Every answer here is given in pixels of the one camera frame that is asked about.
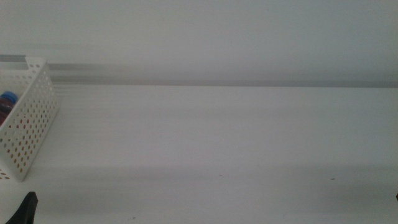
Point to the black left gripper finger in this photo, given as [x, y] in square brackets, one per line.
[26, 210]

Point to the red soda can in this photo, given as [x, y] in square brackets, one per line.
[3, 115]

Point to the small clear water bottle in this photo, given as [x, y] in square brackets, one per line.
[9, 97]

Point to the white perforated plastic basket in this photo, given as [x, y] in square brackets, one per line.
[31, 124]

